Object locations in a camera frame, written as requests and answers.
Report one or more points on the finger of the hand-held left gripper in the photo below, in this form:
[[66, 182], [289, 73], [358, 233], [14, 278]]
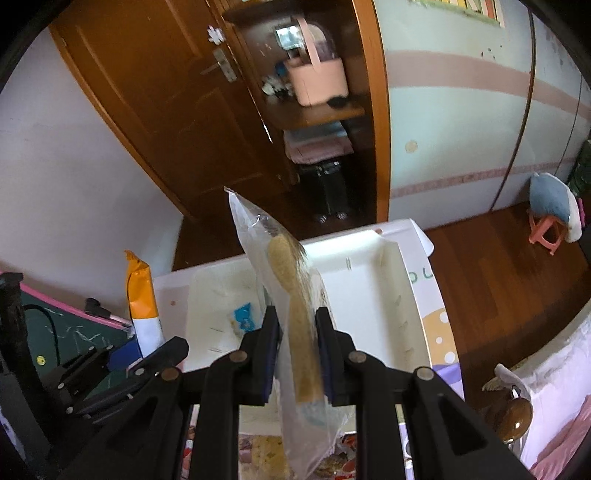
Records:
[[122, 359], [173, 348]]

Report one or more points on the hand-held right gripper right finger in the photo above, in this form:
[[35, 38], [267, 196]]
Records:
[[324, 360]]

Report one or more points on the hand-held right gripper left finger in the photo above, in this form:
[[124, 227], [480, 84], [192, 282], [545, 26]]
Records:
[[270, 355]]

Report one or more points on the orange and white snack packet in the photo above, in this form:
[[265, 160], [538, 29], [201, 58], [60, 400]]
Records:
[[143, 304]]

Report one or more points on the clear packet with beige snack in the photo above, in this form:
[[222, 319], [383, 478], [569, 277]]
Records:
[[295, 286]]

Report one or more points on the white plastic tray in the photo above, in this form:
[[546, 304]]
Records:
[[364, 277]]

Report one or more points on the small blue packet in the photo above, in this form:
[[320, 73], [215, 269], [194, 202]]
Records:
[[244, 316]]

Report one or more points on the black clamp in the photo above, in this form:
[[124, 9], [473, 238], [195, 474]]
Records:
[[97, 307]]

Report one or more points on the red printed snack packet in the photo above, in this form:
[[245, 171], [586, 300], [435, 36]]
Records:
[[334, 454]]

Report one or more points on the clear nut packet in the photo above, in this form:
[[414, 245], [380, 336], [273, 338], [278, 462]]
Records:
[[261, 457]]

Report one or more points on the black bin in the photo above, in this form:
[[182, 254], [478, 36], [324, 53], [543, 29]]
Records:
[[325, 189]]

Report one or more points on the brown round knob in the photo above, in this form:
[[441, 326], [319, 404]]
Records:
[[512, 415]]

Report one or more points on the stack of folded towels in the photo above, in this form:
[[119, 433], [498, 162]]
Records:
[[318, 145]]

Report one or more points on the wooden corner shelf unit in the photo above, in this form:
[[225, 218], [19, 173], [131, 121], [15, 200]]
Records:
[[371, 138]]

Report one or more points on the pink and white bedding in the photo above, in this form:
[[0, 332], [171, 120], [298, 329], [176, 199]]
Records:
[[563, 397]]

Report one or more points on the wooden door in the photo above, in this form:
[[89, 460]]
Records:
[[152, 106]]

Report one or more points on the pink plastic stool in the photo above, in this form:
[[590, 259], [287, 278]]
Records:
[[547, 233]]

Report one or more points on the pale blue wardrobe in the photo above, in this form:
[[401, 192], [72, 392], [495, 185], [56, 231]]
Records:
[[461, 138]]

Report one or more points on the small toys on shelf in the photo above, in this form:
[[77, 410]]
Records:
[[277, 85]]

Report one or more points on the pink plastic basket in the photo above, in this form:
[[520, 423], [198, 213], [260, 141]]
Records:
[[318, 83]]

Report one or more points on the white snowflake sticker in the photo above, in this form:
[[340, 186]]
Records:
[[214, 35]]

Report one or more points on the dark green box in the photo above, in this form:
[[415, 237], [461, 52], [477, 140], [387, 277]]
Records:
[[582, 168]]

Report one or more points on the green chalkboard with pink frame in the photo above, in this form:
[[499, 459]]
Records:
[[78, 332]]

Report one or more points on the wall poster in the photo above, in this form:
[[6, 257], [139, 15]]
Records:
[[466, 7]]

